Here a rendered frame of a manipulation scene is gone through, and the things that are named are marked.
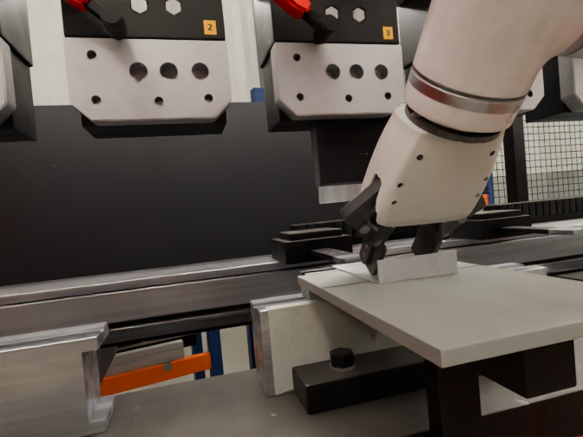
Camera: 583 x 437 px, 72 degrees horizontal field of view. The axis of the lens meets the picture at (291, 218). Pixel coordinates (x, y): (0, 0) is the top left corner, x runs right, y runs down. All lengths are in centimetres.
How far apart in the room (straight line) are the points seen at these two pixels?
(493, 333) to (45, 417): 40
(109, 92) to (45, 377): 28
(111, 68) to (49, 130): 58
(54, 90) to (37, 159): 384
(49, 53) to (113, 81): 452
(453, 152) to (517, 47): 9
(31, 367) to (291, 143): 74
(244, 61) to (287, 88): 486
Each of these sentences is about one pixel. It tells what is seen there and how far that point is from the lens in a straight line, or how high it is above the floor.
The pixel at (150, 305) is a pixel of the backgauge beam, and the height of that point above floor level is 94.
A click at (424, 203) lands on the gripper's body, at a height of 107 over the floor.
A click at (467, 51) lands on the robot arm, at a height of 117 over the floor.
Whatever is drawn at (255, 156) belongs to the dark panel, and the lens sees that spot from 98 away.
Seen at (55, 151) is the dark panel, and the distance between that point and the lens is 100.
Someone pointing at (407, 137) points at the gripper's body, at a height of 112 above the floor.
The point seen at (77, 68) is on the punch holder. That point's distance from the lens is 44.
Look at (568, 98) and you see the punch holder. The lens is 67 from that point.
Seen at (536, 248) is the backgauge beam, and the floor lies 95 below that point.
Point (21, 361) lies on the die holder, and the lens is 47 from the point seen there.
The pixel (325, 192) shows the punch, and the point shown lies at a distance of 48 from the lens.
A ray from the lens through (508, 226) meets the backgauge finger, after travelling 88.
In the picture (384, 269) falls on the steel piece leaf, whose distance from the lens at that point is 39.
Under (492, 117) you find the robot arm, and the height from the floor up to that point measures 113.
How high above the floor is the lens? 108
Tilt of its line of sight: 2 degrees down
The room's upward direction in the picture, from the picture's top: 5 degrees counter-clockwise
